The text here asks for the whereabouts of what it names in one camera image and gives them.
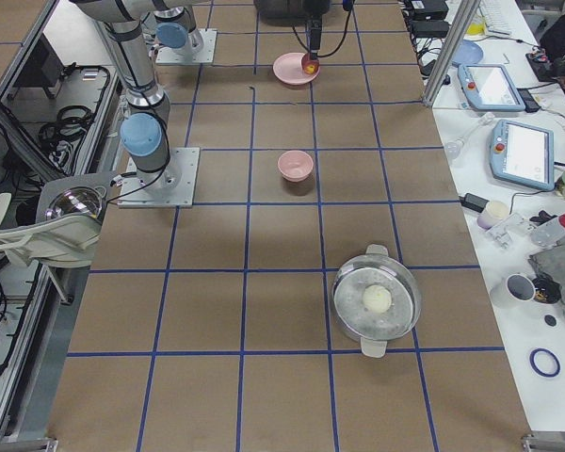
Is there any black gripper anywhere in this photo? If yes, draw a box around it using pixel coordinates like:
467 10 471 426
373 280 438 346
307 16 322 51

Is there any red yellow apple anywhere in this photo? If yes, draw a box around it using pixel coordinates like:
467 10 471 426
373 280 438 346
300 52 320 75

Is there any pink bowl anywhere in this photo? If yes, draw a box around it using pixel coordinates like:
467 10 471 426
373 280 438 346
277 150 315 183

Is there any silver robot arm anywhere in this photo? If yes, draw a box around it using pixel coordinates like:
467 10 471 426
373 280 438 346
73 1 179 193
153 1 331 57

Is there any pink plate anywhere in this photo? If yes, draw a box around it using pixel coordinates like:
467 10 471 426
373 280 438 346
272 52 319 86

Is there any light blue plate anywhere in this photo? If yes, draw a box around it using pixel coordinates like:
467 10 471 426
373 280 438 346
451 40 484 67

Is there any black rice cooker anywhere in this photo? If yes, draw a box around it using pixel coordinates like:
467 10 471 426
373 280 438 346
253 0 331 19

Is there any far teach pendant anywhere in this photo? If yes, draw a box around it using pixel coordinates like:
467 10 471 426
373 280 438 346
457 64 525 112

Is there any teach pendant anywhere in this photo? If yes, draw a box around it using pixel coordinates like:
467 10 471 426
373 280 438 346
489 120 555 191
457 64 525 112

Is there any black power adapter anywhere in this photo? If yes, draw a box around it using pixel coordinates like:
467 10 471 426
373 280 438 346
459 193 489 214

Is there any near teach pendant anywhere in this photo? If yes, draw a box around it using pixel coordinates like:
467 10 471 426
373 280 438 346
489 120 555 191

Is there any white purple cup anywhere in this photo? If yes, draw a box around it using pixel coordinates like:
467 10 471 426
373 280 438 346
476 201 509 230

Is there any white steamed bun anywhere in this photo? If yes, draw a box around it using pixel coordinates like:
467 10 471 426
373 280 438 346
362 284 392 314

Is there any steel steamer pot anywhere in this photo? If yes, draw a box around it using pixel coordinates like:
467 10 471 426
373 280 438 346
331 244 422 358

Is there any glass pot lid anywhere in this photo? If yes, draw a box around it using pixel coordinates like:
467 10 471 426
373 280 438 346
44 186 105 220

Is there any red cap baby bottle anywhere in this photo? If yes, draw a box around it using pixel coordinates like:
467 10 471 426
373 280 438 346
530 213 565 247

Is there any white mug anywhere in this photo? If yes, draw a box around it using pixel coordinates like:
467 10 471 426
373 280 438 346
490 273 536 309

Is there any aluminium frame post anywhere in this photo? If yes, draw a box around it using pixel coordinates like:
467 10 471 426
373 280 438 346
422 0 479 107

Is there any blue rubber ring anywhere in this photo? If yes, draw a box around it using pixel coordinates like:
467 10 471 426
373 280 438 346
529 347 561 379

